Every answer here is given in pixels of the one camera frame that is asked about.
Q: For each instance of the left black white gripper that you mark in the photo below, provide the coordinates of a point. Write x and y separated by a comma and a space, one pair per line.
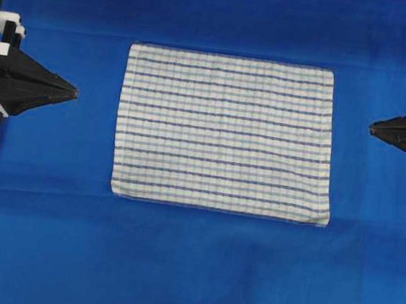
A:
29, 84

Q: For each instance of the white blue striped towel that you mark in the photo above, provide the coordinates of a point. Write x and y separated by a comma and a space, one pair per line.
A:
228, 133

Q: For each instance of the blue table cloth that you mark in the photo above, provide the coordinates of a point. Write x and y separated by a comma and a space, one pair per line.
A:
65, 238

